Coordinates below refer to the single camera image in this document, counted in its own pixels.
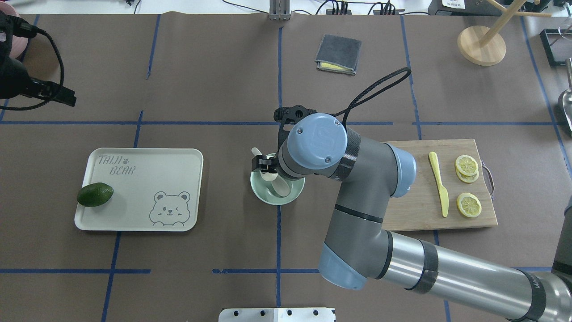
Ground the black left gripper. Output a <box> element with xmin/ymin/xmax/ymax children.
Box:
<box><xmin>0</xmin><ymin>13</ymin><xmax>77</xmax><ymax>107</ymax></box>

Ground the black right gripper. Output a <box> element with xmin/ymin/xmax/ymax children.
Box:
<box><xmin>251</xmin><ymin>105</ymin><xmax>317</xmax><ymax>174</ymax></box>

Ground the white plastic spoon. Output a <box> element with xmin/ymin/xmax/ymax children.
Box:
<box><xmin>258</xmin><ymin>171</ymin><xmax>291</xmax><ymax>197</ymax></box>

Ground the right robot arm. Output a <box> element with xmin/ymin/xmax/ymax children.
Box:
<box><xmin>252</xmin><ymin>105</ymin><xmax>572</xmax><ymax>322</ymax></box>

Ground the light green bowl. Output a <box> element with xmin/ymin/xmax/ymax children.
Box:
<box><xmin>250</xmin><ymin>172</ymin><xmax>306</xmax><ymax>206</ymax></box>

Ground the pink bowl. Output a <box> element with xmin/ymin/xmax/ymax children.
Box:
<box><xmin>8</xmin><ymin>15</ymin><xmax>29</xmax><ymax>59</ymax></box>

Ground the yellow sponge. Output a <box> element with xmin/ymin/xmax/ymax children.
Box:
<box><xmin>317</xmin><ymin>62</ymin><xmax>355</xmax><ymax>75</ymax></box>

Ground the white bear print tray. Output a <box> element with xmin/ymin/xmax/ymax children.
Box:
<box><xmin>74</xmin><ymin>148</ymin><xmax>203</xmax><ymax>232</ymax></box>

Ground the grey folded cloth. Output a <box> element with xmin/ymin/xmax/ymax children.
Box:
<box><xmin>315</xmin><ymin>34</ymin><xmax>362</xmax><ymax>76</ymax></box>

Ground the green avocado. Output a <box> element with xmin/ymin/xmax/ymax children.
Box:
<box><xmin>77</xmin><ymin>182</ymin><xmax>114</xmax><ymax>207</ymax></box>

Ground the yellow plastic knife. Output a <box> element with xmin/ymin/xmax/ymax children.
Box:
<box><xmin>428</xmin><ymin>151</ymin><xmax>449</xmax><ymax>218</ymax></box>

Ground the bamboo cutting board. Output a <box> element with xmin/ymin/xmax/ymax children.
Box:
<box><xmin>382</xmin><ymin>139</ymin><xmax>498</xmax><ymax>232</ymax></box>

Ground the upper lemon slice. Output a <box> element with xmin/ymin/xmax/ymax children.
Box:
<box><xmin>455</xmin><ymin>155</ymin><xmax>479</xmax><ymax>177</ymax></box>

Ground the lower back lemon slice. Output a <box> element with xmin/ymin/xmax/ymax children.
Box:
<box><xmin>456</xmin><ymin>171</ymin><xmax>479</xmax><ymax>183</ymax></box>

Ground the wooden mug tree stand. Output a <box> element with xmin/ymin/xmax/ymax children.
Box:
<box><xmin>457</xmin><ymin>0</ymin><xmax>551</xmax><ymax>67</ymax></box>

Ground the metal scoop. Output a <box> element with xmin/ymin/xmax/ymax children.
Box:
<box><xmin>558</xmin><ymin>58</ymin><xmax>572</xmax><ymax>135</ymax></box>

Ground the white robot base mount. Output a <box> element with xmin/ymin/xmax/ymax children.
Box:
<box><xmin>218</xmin><ymin>307</ymin><xmax>336</xmax><ymax>322</ymax></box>

